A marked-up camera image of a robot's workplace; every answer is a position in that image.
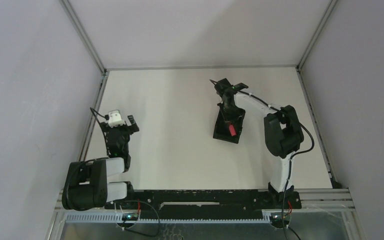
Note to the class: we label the red handled black screwdriver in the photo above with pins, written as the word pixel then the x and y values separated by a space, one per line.
pixel 229 121

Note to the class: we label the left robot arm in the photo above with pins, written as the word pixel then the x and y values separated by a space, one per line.
pixel 86 185

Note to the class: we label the black plastic bin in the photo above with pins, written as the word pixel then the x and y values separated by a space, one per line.
pixel 221 132

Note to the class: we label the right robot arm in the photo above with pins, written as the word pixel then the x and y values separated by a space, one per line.
pixel 285 136

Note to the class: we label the right controller board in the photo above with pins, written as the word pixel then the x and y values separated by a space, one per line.
pixel 279 222

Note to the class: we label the left controller board with cables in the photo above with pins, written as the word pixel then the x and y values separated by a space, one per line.
pixel 128 220

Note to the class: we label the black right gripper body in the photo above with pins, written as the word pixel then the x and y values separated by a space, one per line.
pixel 230 109

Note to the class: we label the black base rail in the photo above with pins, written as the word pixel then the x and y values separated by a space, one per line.
pixel 248 204

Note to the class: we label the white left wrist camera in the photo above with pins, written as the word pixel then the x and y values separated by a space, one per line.
pixel 115 119

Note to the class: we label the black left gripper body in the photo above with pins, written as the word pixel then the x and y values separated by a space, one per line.
pixel 119 129

